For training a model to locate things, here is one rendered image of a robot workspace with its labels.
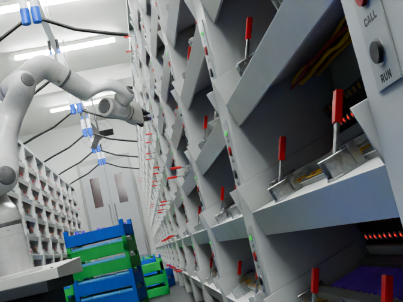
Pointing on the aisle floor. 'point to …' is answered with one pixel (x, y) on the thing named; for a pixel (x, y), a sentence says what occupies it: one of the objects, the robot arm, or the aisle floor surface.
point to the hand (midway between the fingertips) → (145, 115)
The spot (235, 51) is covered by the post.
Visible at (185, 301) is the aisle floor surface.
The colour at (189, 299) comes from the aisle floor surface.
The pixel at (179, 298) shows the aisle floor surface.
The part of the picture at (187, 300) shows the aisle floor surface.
